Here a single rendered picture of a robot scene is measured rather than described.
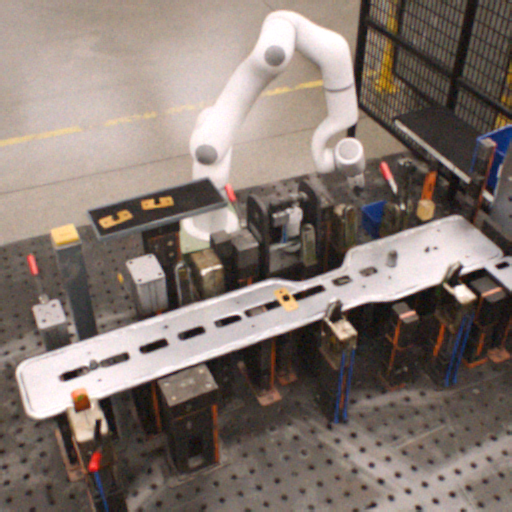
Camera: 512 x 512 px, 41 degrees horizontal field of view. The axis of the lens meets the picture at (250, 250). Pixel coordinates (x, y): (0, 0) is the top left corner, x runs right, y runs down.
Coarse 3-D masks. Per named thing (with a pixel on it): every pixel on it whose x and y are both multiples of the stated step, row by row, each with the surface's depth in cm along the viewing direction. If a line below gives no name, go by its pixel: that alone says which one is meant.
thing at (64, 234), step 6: (54, 228) 183; (60, 228) 183; (66, 228) 183; (72, 228) 183; (54, 234) 181; (60, 234) 181; (66, 234) 181; (72, 234) 181; (54, 240) 179; (60, 240) 179; (66, 240) 179; (72, 240) 180
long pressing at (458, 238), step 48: (384, 240) 203; (432, 240) 204; (480, 240) 204; (240, 288) 188; (288, 288) 188; (336, 288) 188; (384, 288) 188; (96, 336) 175; (144, 336) 175; (240, 336) 175; (48, 384) 164; (96, 384) 164
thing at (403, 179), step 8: (400, 160) 198; (408, 160) 198; (400, 168) 197; (408, 168) 195; (400, 176) 199; (408, 176) 200; (400, 184) 200; (408, 184) 201; (400, 192) 201; (408, 192) 203; (400, 200) 203; (408, 200) 204; (400, 208) 204; (408, 208) 206
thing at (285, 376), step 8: (272, 304) 190; (280, 304) 186; (280, 336) 193; (288, 336) 193; (280, 344) 195; (288, 344) 195; (280, 352) 197; (288, 352) 198; (280, 360) 199; (288, 360) 200; (280, 368) 201; (288, 368) 202; (280, 376) 202; (288, 376) 203; (296, 376) 203
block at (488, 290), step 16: (480, 288) 191; (496, 288) 191; (480, 304) 191; (496, 304) 189; (480, 320) 194; (496, 320) 195; (464, 336) 203; (480, 336) 198; (464, 352) 205; (480, 352) 204
